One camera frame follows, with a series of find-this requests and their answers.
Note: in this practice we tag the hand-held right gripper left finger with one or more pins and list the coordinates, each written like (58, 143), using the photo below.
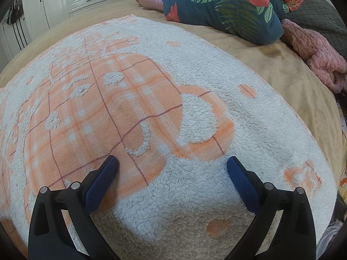
(101, 184)

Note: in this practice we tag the cartoon printed cloth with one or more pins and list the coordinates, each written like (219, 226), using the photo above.
(343, 176)

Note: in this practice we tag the white orange fleece blanket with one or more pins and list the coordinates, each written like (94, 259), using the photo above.
(189, 59)

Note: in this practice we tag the black hanging bag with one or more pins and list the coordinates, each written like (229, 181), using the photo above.
(15, 15)

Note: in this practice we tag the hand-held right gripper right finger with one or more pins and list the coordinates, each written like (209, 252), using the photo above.
(244, 184)

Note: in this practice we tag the bed with beige sheet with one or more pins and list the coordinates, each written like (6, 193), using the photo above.
(284, 67)

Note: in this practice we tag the pink knitted towel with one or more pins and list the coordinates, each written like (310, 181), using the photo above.
(311, 51)

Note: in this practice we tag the blue floral quilt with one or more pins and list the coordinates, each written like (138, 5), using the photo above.
(230, 10)

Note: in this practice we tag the white door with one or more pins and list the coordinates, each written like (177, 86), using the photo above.
(10, 40)

